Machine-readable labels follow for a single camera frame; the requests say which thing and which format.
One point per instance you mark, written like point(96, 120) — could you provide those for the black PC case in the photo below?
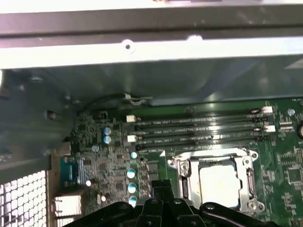
point(142, 82)

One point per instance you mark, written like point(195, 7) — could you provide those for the silver cylindrical capacitor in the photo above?
point(107, 139)
point(131, 173)
point(107, 131)
point(132, 200)
point(95, 148)
point(133, 155)
point(131, 188)

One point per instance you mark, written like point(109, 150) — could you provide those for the black RAM slot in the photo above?
point(201, 128)
point(201, 137)
point(201, 119)
point(201, 146)

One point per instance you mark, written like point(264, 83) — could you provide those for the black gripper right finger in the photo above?
point(177, 212)

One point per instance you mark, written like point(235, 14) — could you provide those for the metal socket cover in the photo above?
point(248, 179)

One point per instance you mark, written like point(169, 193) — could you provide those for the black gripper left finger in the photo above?
point(154, 212)

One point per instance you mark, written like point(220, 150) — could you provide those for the green motherboard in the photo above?
point(272, 146)

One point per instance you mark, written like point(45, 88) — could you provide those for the metal port connector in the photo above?
point(67, 203)

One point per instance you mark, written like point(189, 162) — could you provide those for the silver CPU plate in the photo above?
point(220, 184)

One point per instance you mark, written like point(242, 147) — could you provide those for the blue port connector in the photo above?
point(69, 172)

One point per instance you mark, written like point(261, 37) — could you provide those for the CPU socket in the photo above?
point(170, 166)

